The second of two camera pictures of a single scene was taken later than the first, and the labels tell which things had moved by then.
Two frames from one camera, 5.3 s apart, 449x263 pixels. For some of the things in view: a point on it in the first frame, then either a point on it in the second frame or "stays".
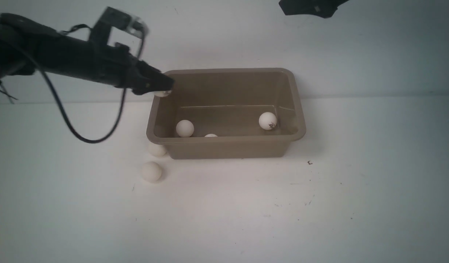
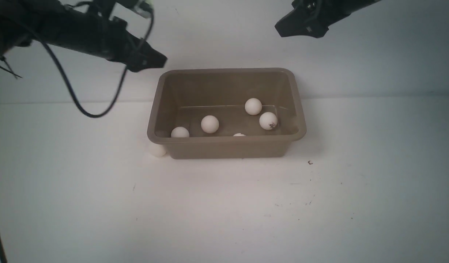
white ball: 184,128 -> 253,106
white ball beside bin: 158,150 stays
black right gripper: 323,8 -> 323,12
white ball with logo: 162,93 -> 180,132
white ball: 267,121 stays
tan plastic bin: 228,102 stays
